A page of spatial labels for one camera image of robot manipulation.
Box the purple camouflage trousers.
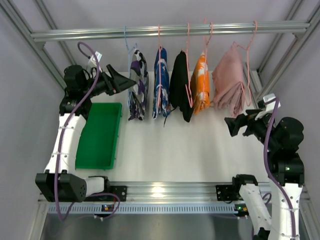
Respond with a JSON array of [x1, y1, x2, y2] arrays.
[[127, 48, 149, 121]]

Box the orange white trousers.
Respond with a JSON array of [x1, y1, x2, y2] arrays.
[[190, 51, 211, 115]]

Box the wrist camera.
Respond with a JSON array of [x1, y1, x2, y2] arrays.
[[256, 93, 276, 119], [88, 51, 102, 68]]

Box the pink hanger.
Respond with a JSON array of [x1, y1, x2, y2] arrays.
[[157, 24, 162, 110], [234, 20, 258, 107], [202, 22, 214, 97], [185, 23, 193, 108]]

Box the green plastic bin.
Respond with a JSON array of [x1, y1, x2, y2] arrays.
[[75, 102, 122, 170]]

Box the black trousers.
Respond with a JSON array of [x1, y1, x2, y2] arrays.
[[169, 51, 193, 123]]

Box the slotted cable duct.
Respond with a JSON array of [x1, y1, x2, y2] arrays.
[[46, 202, 248, 215]]

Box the pink trousers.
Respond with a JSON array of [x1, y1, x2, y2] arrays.
[[212, 42, 245, 118]]

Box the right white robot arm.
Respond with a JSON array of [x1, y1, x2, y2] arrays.
[[224, 110, 305, 240]]

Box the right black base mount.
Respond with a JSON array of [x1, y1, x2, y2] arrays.
[[215, 184, 243, 204]]

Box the light blue hanger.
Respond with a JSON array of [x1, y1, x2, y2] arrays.
[[123, 26, 138, 108]]

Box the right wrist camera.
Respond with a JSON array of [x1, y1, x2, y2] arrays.
[[256, 93, 276, 119]]

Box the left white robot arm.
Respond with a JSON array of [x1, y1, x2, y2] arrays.
[[35, 64, 136, 203]]

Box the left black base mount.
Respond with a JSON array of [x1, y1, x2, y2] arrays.
[[84, 185, 127, 202]]

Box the front aluminium rail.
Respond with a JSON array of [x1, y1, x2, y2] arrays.
[[37, 181, 311, 204]]

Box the aluminium hanging rail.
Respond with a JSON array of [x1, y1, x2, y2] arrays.
[[30, 20, 311, 42]]

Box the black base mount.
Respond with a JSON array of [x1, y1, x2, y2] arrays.
[[84, 185, 127, 202], [215, 184, 243, 204]]

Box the blue patterned trousers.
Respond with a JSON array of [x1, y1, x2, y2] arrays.
[[152, 47, 171, 119]]

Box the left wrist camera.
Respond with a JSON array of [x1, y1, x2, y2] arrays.
[[88, 51, 102, 68]]

